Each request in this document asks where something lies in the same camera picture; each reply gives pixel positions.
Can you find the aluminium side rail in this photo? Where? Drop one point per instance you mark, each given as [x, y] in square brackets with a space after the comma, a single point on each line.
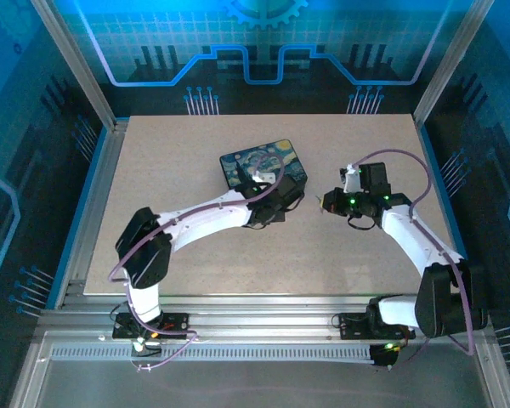
[108, 161]

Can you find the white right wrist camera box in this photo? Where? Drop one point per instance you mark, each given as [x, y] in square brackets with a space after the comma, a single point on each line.
[350, 178]

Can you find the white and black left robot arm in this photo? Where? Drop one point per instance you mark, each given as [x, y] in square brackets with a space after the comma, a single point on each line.
[204, 217]

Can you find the small connector with lights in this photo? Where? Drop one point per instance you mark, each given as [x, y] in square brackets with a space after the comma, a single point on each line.
[141, 347]

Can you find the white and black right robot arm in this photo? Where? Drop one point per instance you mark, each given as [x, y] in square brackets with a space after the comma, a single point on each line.
[425, 246]

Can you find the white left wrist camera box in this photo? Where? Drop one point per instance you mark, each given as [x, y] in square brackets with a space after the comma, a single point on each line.
[263, 176]

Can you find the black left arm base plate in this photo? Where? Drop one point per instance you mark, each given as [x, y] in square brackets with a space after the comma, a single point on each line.
[176, 327]

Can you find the black box with painted lid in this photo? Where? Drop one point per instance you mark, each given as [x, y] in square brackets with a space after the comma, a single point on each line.
[255, 163]

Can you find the black controller box with light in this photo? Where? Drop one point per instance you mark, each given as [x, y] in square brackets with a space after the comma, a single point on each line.
[384, 355]

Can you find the small bunch of keys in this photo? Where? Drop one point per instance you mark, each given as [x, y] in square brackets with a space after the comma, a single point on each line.
[319, 203]

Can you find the aluminium frame rail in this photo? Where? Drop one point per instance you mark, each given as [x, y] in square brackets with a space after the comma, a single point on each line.
[259, 314]

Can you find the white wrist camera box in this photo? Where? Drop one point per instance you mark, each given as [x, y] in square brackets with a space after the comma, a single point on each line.
[263, 176]
[350, 178]

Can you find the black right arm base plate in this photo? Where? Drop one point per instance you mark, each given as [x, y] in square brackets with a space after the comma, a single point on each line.
[353, 326]

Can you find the aluminium frame post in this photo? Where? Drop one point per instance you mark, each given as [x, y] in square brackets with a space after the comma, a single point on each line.
[452, 64]
[74, 64]

